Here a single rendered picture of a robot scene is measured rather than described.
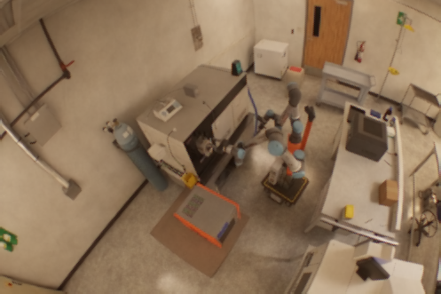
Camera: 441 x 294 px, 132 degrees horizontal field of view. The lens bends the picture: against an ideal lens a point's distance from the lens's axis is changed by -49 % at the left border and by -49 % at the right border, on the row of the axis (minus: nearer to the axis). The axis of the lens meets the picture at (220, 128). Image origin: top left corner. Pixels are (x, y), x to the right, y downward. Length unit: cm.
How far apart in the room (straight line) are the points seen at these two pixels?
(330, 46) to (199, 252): 468
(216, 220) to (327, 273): 92
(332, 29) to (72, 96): 482
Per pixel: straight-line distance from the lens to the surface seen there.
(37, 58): 209
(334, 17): 469
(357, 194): 215
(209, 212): 160
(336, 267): 129
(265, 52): 461
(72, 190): 249
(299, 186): 267
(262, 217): 274
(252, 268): 262
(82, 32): 218
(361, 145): 230
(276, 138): 143
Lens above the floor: 262
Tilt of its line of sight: 46 degrees down
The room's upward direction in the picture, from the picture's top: 11 degrees counter-clockwise
